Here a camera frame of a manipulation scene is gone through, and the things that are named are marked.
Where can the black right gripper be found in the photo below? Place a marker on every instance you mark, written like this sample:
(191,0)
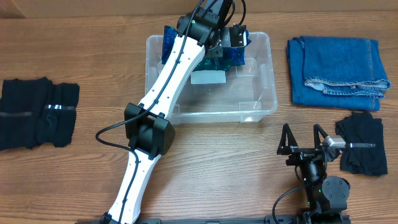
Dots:
(301,154)

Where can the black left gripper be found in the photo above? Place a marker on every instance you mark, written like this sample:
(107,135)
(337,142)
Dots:
(232,37)

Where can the black garment with stripe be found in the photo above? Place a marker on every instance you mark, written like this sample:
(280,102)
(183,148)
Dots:
(57,120)

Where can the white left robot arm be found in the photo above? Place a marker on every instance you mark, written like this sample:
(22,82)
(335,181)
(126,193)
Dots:
(203,45)

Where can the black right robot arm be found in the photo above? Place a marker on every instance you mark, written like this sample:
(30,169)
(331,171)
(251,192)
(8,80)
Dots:
(326,195)

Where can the white label in bin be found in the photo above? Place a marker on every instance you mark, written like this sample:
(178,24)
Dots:
(208,77)

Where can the black folded garment right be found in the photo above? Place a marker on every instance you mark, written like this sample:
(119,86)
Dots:
(364,136)

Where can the black folded garment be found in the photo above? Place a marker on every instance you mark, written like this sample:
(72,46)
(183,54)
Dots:
(364,136)
(22,102)

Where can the clear plastic storage bin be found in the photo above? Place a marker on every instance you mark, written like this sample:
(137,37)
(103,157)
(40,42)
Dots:
(247,96)

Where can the folded blue denim jeans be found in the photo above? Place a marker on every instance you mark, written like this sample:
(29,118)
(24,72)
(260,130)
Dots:
(336,72)

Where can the black folded garment left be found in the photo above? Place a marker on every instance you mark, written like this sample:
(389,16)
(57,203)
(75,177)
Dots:
(22,102)

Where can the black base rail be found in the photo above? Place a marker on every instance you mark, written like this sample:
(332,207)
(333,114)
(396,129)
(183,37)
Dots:
(268,219)

